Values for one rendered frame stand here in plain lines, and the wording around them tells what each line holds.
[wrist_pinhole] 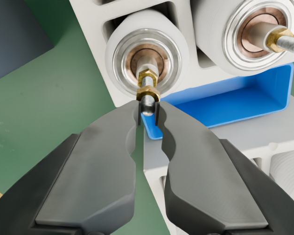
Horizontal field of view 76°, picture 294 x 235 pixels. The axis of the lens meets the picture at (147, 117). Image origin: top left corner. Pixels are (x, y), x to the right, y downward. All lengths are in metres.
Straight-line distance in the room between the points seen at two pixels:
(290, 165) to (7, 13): 0.59
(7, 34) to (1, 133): 0.38
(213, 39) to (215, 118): 0.26
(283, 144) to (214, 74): 0.21
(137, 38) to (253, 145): 0.32
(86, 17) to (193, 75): 0.17
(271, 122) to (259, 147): 0.08
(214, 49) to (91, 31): 0.16
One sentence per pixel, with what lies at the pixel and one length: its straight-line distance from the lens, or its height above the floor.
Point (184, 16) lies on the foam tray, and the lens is 0.28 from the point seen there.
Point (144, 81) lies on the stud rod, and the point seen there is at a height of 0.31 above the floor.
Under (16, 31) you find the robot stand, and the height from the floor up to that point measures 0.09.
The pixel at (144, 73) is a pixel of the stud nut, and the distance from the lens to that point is 0.17.
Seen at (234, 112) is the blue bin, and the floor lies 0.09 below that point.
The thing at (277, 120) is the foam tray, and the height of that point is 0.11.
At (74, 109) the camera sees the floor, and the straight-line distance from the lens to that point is 0.56.
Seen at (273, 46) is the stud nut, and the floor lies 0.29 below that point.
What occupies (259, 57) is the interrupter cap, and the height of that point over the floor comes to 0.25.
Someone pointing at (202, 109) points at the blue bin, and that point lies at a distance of 0.49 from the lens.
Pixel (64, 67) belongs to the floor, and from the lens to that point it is 0.52.
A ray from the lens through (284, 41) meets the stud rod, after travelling 0.20.
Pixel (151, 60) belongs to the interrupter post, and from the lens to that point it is 0.20.
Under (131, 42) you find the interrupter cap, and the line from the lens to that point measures 0.21.
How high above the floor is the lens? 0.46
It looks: 57 degrees down
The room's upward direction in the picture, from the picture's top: 179 degrees clockwise
